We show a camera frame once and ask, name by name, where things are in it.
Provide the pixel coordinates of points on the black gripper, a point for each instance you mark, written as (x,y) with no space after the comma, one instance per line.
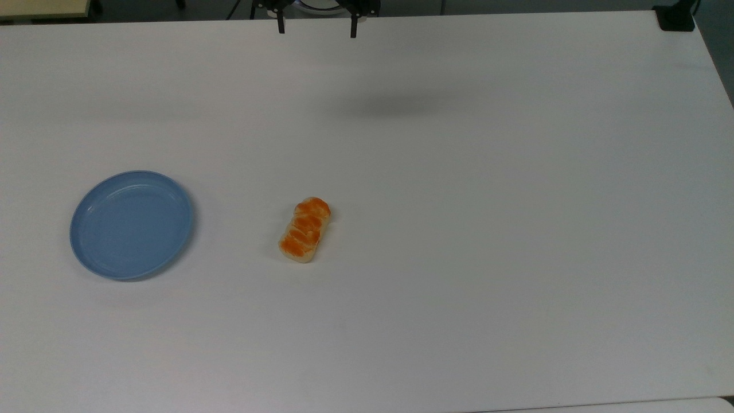
(269,4)

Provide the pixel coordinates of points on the orange glazed bread loaf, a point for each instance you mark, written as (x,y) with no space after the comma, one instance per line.
(305,229)

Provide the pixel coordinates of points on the blue round plate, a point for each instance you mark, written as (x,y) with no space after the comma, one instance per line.
(131,225)

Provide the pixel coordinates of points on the beige wooden table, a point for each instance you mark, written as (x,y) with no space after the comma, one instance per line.
(43,8)

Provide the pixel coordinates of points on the black table clamp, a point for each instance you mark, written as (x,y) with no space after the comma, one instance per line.
(675,17)

